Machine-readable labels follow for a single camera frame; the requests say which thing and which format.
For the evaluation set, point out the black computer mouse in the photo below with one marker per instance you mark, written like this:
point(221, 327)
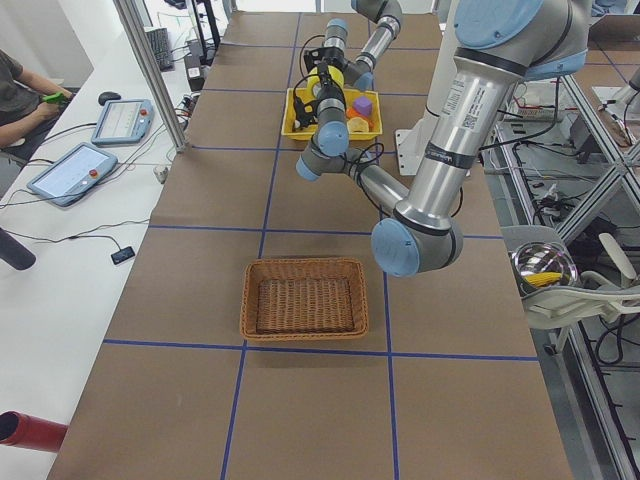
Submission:
point(106, 96)

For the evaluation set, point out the red cylinder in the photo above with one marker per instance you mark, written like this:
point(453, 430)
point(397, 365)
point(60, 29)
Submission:
point(29, 432)

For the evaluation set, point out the aluminium frame column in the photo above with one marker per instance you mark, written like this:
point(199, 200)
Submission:
point(134, 29)

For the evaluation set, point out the yellow wicker basket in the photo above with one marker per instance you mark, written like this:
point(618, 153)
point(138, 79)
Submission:
point(299, 122)

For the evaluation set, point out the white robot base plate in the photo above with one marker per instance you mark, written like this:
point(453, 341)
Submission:
point(410, 145)

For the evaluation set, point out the black keyboard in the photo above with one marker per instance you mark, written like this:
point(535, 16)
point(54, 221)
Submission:
point(158, 40)

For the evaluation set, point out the second grey robot arm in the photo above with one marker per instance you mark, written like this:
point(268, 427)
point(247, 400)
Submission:
point(387, 15)

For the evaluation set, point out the brown wicker basket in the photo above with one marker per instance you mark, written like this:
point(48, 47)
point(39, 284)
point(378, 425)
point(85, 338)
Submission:
point(304, 299)

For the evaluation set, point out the metal bowl with corn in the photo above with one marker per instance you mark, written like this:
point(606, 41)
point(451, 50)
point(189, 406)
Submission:
point(538, 265)

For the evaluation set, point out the blue teach pendant near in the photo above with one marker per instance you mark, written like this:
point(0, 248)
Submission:
point(69, 178)

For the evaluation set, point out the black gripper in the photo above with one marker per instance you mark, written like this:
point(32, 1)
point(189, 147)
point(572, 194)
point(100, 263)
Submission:
point(326, 76)

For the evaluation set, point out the orange toy carrot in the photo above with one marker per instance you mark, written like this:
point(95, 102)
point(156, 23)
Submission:
point(352, 113)

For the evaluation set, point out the seated person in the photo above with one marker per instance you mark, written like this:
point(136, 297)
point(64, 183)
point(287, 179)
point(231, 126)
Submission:
point(26, 118)

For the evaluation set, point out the toy croissant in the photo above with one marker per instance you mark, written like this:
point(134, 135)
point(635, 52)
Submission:
point(358, 125)

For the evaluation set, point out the blue teach pendant far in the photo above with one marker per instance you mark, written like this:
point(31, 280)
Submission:
point(123, 122)

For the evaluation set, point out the small black device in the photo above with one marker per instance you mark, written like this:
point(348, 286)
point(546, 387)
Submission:
point(122, 255)

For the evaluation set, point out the purple foam cube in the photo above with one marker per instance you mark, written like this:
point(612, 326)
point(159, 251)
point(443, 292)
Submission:
point(363, 106)

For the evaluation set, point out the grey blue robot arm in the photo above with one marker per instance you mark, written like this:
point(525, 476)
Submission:
point(493, 45)

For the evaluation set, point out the blue teach pendant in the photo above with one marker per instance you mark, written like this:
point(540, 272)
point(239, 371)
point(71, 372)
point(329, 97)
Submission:
point(123, 122)
point(69, 178)

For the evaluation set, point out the yellow tape roll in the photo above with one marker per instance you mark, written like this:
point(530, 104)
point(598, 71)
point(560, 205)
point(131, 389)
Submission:
point(338, 77)

